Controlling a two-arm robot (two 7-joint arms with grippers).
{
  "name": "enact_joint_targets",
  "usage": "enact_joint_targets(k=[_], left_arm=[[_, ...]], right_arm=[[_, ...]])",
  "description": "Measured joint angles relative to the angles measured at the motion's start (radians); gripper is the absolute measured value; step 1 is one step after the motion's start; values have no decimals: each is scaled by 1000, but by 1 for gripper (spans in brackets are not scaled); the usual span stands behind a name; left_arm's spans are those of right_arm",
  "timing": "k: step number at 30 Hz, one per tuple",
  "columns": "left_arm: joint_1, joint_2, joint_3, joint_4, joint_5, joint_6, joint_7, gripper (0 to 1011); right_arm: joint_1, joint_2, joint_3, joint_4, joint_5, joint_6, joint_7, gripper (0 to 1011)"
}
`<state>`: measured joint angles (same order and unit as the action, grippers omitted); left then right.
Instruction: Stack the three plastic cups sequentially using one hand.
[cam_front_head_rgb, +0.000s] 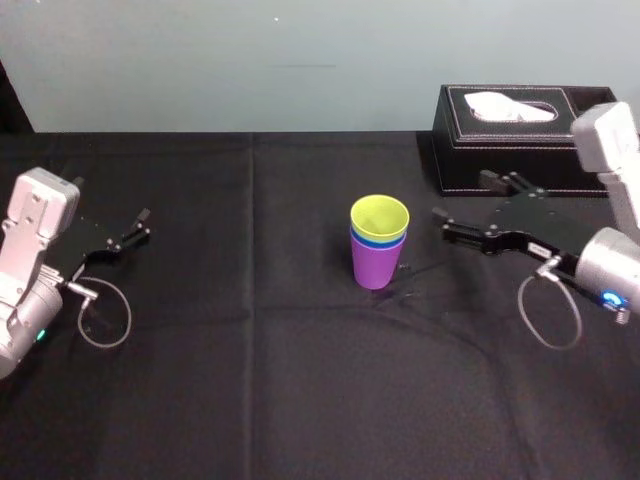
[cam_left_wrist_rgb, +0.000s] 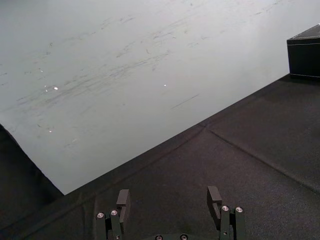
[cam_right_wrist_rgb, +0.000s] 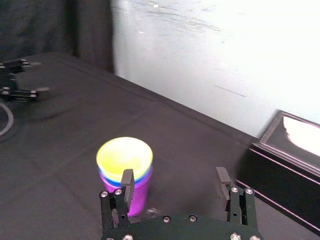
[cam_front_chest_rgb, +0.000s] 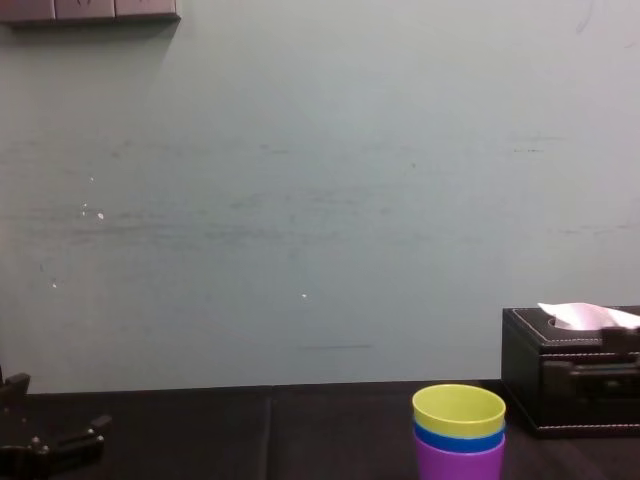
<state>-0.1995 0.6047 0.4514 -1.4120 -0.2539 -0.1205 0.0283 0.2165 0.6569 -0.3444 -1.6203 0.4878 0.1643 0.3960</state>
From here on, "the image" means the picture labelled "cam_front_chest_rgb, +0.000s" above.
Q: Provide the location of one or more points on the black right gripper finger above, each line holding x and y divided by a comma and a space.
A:
585, 379
622, 334

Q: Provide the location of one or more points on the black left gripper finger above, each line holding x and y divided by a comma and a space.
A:
75, 440
18, 386

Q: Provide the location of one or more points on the white paper tissue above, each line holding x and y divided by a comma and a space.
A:
580, 316

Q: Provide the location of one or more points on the black leather tissue box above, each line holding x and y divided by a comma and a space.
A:
525, 380

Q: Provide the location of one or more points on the yellow-green plastic cup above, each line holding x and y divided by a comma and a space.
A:
459, 410

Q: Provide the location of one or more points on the blue plastic cup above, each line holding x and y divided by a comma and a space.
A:
460, 444

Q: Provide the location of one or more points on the purple plastic cup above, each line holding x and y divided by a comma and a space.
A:
457, 465

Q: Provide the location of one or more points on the black table cloth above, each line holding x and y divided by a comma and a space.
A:
250, 435

